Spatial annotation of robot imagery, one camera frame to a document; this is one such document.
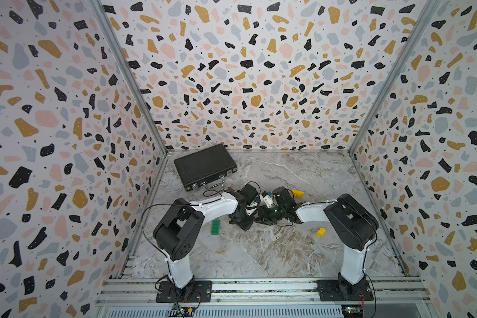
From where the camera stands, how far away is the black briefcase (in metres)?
1.03

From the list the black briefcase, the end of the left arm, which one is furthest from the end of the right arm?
the black briefcase

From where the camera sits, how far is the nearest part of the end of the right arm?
0.75 metres

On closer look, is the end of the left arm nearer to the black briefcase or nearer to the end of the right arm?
the end of the right arm

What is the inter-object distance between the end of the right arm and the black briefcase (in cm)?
32
